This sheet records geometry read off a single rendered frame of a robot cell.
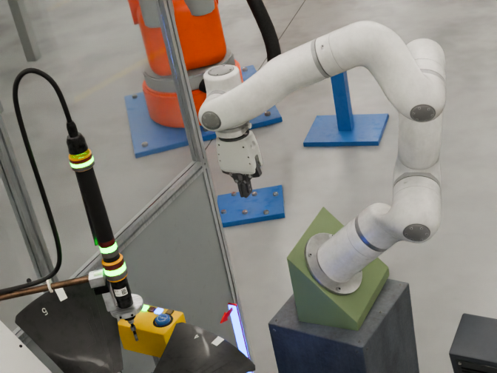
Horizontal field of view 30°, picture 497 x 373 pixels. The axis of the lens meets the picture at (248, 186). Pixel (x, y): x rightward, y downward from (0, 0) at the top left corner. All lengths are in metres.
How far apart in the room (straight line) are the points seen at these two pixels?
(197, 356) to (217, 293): 1.44
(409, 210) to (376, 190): 2.71
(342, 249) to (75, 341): 0.79
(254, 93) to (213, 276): 1.62
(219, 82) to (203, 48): 3.70
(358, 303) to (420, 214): 0.42
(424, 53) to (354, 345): 0.85
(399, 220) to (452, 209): 2.48
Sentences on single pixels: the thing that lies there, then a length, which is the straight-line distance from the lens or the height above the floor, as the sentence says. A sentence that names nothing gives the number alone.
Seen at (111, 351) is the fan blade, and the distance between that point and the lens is 2.05.
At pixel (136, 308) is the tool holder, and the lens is 1.91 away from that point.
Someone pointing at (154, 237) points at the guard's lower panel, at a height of 0.89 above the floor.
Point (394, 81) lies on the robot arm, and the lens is 2.00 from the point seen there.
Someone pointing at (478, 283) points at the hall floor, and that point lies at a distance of 4.23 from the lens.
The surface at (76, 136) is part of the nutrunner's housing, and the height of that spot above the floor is 1.85.
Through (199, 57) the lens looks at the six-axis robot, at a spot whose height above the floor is 0.47.
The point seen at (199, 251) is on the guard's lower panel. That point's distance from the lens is 3.46.
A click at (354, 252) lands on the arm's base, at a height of 1.16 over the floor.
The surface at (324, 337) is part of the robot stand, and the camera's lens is 2.56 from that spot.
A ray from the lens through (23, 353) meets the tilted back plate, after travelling 2.25.
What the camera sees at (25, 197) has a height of 1.35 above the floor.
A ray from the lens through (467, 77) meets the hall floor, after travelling 6.11.
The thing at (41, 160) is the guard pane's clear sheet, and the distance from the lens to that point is 2.75.
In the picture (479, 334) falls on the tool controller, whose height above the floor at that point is 1.24.
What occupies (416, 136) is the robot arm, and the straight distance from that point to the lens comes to 2.15.
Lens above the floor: 2.55
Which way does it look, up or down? 29 degrees down
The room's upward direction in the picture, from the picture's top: 12 degrees counter-clockwise
